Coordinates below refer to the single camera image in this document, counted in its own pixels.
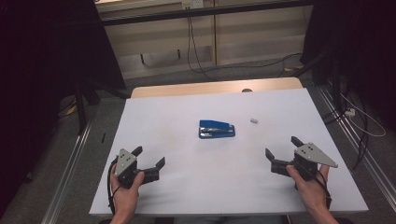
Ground right hand-held gripper black cable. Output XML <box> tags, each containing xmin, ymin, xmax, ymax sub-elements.
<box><xmin>312</xmin><ymin>169</ymin><xmax>332</xmax><ymax>210</ymax></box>

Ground person's left hand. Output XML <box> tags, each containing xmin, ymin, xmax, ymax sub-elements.
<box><xmin>110</xmin><ymin>164</ymin><xmax>146</xmax><ymax>216</ymax></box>

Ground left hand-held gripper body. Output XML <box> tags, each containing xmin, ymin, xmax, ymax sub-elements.
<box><xmin>113</xmin><ymin>147</ymin><xmax>145</xmax><ymax>189</ymax></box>

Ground person's grey pants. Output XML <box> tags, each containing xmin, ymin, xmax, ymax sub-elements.
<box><xmin>172</xmin><ymin>215</ymin><xmax>284</xmax><ymax>224</ymax></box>

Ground black hanging cable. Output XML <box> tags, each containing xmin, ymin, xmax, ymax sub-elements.
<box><xmin>186</xmin><ymin>7</ymin><xmax>219</xmax><ymax>80</ymax></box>

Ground hand-held gripper black cable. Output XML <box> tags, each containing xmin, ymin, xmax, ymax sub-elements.
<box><xmin>312</xmin><ymin>169</ymin><xmax>332</xmax><ymax>210</ymax></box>
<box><xmin>106</xmin><ymin>157</ymin><xmax>121</xmax><ymax>216</ymax></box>

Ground wooden table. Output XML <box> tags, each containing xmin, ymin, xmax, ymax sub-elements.
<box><xmin>130</xmin><ymin>77</ymin><xmax>304</xmax><ymax>99</ymax></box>

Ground black cable bundle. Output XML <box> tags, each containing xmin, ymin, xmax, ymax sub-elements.
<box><xmin>321</xmin><ymin>104</ymin><xmax>371</xmax><ymax>171</ymax></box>

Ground black curtain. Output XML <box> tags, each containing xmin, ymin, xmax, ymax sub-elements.
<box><xmin>300</xmin><ymin>0</ymin><xmax>396</xmax><ymax>132</ymax></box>
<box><xmin>0</xmin><ymin>0</ymin><xmax>127</xmax><ymax>216</ymax></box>

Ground black horizontal bar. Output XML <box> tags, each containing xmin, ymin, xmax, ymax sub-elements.
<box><xmin>100</xmin><ymin>0</ymin><xmax>316</xmax><ymax>27</ymax></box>

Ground white wall socket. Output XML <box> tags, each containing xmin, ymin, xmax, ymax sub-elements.
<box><xmin>181</xmin><ymin>0</ymin><xmax>205</xmax><ymax>9</ymax></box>

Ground black floor cable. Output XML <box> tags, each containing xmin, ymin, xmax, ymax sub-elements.
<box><xmin>190</xmin><ymin>17</ymin><xmax>304</xmax><ymax>76</ymax></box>

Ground aluminium floor rail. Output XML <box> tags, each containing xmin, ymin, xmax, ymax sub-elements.
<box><xmin>317</xmin><ymin>85</ymin><xmax>396</xmax><ymax>203</ymax></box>
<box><xmin>41</xmin><ymin>119</ymin><xmax>94</xmax><ymax>224</ymax></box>

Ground black stand legs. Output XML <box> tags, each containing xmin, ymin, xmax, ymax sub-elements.
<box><xmin>292</xmin><ymin>49</ymin><xmax>344</xmax><ymax>110</ymax></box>
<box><xmin>74</xmin><ymin>79</ymin><xmax>130</xmax><ymax>136</ymax></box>

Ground left hand-held gripper black cable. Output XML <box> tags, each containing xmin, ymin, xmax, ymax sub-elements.
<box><xmin>106</xmin><ymin>157</ymin><xmax>121</xmax><ymax>216</ymax></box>

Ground blue stapler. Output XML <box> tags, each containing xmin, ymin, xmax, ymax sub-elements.
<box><xmin>198</xmin><ymin>119</ymin><xmax>236</xmax><ymax>140</ymax></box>

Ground white table cover sheet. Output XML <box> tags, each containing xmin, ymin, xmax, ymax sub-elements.
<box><xmin>89</xmin><ymin>88</ymin><xmax>369</xmax><ymax>217</ymax></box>

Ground white cable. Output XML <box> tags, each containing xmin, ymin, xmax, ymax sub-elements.
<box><xmin>339</xmin><ymin>92</ymin><xmax>387</xmax><ymax>138</ymax></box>

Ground person's right hand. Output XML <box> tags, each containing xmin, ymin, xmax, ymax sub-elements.
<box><xmin>286</xmin><ymin>164</ymin><xmax>331</xmax><ymax>213</ymax></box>

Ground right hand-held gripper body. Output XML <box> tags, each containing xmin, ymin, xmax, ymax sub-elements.
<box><xmin>292</xmin><ymin>142</ymin><xmax>339</xmax><ymax>182</ymax></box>

